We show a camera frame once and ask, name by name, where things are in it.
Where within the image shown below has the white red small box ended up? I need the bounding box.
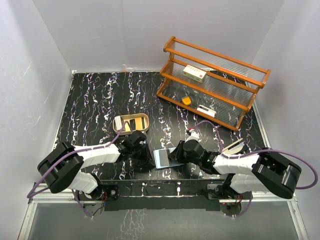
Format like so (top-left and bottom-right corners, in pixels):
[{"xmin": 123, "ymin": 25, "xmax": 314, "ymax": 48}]
[{"xmin": 182, "ymin": 64, "xmax": 207, "ymax": 83}]

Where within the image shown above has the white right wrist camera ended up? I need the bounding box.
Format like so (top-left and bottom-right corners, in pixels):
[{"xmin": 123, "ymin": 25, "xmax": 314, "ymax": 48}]
[{"xmin": 185, "ymin": 131, "xmax": 200, "ymax": 142}]

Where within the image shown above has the white black small device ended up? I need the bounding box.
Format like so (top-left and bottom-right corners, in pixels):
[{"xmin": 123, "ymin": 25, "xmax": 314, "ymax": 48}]
[{"xmin": 196, "ymin": 105, "xmax": 217, "ymax": 118}]

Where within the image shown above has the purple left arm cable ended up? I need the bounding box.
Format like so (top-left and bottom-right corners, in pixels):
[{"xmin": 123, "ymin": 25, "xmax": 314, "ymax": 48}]
[{"xmin": 26, "ymin": 120, "xmax": 133, "ymax": 199}]

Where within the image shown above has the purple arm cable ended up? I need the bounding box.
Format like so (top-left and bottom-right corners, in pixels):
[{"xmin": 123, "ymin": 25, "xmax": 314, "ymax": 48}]
[
  {"xmin": 26, "ymin": 120, "xmax": 133, "ymax": 199},
  {"xmin": 188, "ymin": 120, "xmax": 320, "ymax": 190}
]

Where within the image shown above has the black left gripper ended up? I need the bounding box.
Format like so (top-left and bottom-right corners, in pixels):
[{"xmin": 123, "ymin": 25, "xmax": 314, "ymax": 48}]
[{"xmin": 130, "ymin": 141, "xmax": 155, "ymax": 167}]

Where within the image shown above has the beige oval plastic tray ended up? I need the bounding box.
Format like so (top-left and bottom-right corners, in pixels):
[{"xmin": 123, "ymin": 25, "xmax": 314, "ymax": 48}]
[{"xmin": 112, "ymin": 113, "xmax": 150, "ymax": 136}]

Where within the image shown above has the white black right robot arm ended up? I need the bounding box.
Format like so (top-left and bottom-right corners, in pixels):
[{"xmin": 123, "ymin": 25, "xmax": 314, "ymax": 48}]
[{"xmin": 168, "ymin": 139, "xmax": 302, "ymax": 199}]

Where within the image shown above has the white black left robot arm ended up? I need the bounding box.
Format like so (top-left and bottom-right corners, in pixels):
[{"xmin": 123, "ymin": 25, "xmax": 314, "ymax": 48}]
[{"xmin": 37, "ymin": 130, "xmax": 154, "ymax": 200}]

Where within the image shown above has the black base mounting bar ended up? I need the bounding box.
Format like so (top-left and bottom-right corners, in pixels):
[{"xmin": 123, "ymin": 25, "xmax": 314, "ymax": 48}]
[{"xmin": 101, "ymin": 179, "xmax": 221, "ymax": 212}]

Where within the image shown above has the orange wooden shelf rack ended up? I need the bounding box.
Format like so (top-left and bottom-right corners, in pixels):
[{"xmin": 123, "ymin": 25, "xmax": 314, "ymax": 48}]
[{"xmin": 156, "ymin": 36, "xmax": 271, "ymax": 131}]

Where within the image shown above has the black striped card in tray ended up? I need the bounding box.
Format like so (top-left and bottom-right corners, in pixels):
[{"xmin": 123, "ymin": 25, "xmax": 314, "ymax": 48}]
[{"xmin": 141, "ymin": 117, "xmax": 146, "ymax": 130}]

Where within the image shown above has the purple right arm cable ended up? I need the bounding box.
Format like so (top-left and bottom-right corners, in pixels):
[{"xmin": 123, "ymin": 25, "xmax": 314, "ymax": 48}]
[{"xmin": 188, "ymin": 120, "xmax": 320, "ymax": 190}]

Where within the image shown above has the stack of credit cards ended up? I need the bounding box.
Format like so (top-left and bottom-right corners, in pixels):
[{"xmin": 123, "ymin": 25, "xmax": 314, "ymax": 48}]
[{"xmin": 113, "ymin": 115, "xmax": 123, "ymax": 132}]

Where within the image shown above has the black blue card holder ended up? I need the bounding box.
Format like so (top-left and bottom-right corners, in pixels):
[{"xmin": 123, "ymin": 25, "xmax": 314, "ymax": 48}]
[{"xmin": 153, "ymin": 147, "xmax": 184, "ymax": 170}]

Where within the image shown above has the small orange yellow block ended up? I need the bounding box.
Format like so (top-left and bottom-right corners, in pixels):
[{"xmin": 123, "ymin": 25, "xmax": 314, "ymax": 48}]
[{"xmin": 181, "ymin": 96, "xmax": 192, "ymax": 106}]

